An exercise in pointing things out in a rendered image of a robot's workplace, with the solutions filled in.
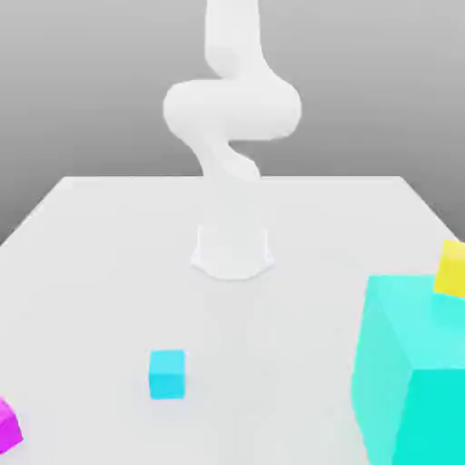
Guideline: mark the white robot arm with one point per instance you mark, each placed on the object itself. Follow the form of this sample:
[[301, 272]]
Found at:
[[232, 109]]

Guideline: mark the small blue cube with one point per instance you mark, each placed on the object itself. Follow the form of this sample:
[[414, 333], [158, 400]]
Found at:
[[166, 375]]

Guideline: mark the large turquoise box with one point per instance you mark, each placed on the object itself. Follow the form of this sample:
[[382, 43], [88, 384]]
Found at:
[[410, 363]]

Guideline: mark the small yellow cube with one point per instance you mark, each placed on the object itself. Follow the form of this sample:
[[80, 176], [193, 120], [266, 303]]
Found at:
[[451, 269]]

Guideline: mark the small magenta cube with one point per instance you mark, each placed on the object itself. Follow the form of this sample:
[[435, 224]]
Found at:
[[8, 427]]

